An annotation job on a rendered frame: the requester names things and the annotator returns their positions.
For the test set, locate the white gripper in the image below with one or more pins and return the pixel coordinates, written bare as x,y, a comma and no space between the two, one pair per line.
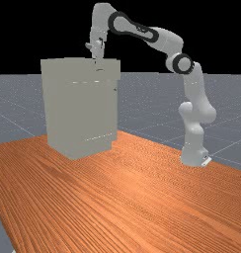
98,46

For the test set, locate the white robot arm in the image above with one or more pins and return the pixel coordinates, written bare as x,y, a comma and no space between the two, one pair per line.
195,95

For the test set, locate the pale grey cabinet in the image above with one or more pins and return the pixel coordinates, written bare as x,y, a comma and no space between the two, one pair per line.
79,108

